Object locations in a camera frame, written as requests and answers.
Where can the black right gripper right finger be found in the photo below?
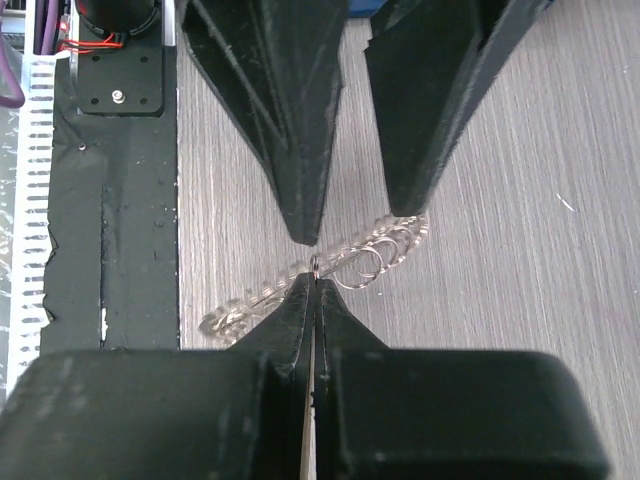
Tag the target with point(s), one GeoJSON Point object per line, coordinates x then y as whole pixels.
{"type": "Point", "coordinates": [385, 413]}

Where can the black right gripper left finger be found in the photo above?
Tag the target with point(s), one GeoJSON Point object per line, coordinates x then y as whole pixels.
{"type": "Point", "coordinates": [237, 413]}

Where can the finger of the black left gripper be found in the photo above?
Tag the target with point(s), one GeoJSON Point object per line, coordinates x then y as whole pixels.
{"type": "Point", "coordinates": [430, 64]}
{"type": "Point", "coordinates": [274, 66]}

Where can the metal disc with keyrings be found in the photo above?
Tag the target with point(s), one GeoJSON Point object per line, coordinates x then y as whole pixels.
{"type": "Point", "coordinates": [353, 264]}

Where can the single silver keyring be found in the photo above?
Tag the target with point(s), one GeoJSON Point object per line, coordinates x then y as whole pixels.
{"type": "Point", "coordinates": [315, 262]}

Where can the dark blue tray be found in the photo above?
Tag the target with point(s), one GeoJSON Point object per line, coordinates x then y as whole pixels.
{"type": "Point", "coordinates": [367, 9]}

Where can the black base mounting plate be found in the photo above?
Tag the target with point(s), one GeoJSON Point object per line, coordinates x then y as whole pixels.
{"type": "Point", "coordinates": [112, 280]}

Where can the white slotted cable duct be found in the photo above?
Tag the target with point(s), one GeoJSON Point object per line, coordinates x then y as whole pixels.
{"type": "Point", "coordinates": [32, 245]}

